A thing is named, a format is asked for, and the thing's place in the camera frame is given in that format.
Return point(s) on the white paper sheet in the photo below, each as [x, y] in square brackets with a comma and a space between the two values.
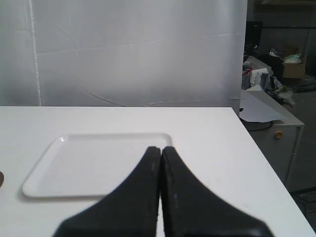
[254, 110]

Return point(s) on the wooden mortar cup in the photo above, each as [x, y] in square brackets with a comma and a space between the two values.
[1, 178]

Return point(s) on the grey metal cabinet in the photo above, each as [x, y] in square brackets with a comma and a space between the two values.
[278, 140]

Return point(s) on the white rectangular plastic tray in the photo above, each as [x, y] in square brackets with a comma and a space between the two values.
[87, 165]

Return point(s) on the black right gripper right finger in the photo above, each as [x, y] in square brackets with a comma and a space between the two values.
[190, 209]

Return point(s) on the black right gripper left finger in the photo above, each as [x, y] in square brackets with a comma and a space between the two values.
[131, 210]

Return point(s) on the brown cardboard box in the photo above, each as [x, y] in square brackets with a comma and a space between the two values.
[294, 71]

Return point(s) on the white backdrop sheet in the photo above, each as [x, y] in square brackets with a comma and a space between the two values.
[123, 53]

